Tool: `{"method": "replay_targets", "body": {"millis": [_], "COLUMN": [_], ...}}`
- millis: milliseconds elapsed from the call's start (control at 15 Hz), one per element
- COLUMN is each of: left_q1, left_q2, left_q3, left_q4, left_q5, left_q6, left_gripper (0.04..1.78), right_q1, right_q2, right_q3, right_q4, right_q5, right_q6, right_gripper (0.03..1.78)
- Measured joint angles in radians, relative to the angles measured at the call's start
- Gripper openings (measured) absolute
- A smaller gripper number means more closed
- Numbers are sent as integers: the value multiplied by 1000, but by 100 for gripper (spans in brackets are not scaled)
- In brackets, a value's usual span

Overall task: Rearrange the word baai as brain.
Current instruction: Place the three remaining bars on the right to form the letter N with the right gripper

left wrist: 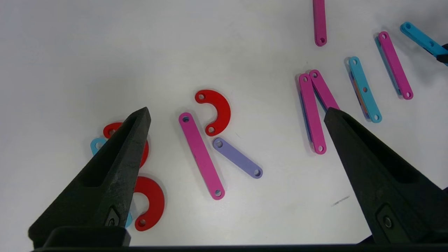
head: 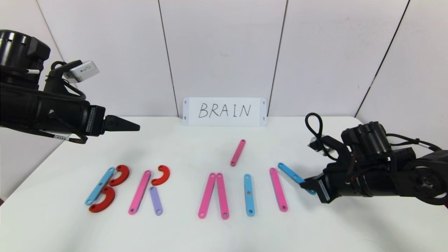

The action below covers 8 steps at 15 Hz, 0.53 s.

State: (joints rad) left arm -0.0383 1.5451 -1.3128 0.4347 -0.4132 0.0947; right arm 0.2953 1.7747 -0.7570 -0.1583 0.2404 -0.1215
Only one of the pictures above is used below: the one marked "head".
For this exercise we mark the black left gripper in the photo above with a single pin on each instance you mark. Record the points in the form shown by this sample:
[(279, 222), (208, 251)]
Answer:
[(95, 121)]

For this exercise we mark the light blue bar orange hole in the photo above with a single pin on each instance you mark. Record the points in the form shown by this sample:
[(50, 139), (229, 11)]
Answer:
[(249, 185)]

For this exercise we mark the white BRAIN word card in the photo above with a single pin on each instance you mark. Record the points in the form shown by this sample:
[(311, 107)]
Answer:
[(224, 111)]

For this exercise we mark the small red curved piece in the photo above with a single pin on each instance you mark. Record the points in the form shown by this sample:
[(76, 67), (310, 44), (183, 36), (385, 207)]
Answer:
[(163, 175)]

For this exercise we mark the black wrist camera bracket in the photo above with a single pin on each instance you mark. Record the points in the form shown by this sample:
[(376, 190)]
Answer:
[(56, 81), (337, 148)]

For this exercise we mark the large red curved piece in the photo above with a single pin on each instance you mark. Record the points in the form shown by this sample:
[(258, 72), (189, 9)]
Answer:
[(124, 172), (110, 199)]

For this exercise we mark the short blue bar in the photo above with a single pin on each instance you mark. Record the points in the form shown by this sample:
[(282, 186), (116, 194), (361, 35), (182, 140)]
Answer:
[(288, 172)]

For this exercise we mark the short pink bar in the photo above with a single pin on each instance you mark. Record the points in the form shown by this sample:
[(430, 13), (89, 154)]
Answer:
[(278, 190)]

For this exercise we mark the long pink bar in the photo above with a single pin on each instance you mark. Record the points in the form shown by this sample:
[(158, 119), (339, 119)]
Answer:
[(140, 191), (207, 195), (222, 196), (238, 152)]

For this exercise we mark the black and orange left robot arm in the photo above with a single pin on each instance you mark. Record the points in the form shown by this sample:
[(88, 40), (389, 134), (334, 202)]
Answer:
[(33, 110)]

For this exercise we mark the short purple bar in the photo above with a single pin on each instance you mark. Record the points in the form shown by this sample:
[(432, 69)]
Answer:
[(155, 201)]

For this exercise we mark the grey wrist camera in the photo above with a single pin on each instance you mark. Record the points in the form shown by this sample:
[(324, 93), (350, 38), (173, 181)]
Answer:
[(316, 143), (83, 71)]

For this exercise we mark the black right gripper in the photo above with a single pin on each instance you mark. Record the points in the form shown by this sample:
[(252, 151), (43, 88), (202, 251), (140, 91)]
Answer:
[(321, 188)]

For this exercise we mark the long light blue bar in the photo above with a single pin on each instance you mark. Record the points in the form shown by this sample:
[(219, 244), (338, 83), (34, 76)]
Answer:
[(100, 185)]

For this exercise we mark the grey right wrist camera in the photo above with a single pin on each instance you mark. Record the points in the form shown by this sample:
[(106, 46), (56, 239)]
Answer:
[(316, 143)]

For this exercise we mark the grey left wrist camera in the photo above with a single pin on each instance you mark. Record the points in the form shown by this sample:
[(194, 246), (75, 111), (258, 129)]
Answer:
[(83, 71)]

